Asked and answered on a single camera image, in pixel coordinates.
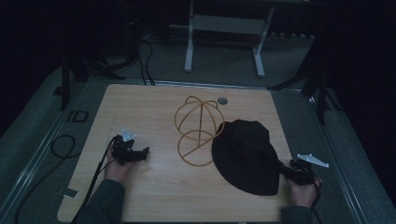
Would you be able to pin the person's left hand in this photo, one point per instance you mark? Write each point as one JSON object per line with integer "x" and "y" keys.
{"x": 115, "y": 170}

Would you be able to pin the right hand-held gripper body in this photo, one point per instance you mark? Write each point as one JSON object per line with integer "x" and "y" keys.
{"x": 303, "y": 169}

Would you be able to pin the grey table grommet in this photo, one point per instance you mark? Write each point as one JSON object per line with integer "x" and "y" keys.
{"x": 222, "y": 100}

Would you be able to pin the white metal desk frame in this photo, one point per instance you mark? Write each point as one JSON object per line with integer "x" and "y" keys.
{"x": 227, "y": 34}

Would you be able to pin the person's right hand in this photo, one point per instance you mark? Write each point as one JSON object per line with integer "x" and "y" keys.
{"x": 302, "y": 194}

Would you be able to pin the black bucket hat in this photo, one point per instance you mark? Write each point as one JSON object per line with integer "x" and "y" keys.
{"x": 247, "y": 157}

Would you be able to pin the black tripod stand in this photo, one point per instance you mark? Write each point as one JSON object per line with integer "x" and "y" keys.
{"x": 314, "y": 84}
{"x": 84, "y": 67}

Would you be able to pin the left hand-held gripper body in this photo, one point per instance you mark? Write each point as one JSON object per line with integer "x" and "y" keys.
{"x": 126, "y": 147}

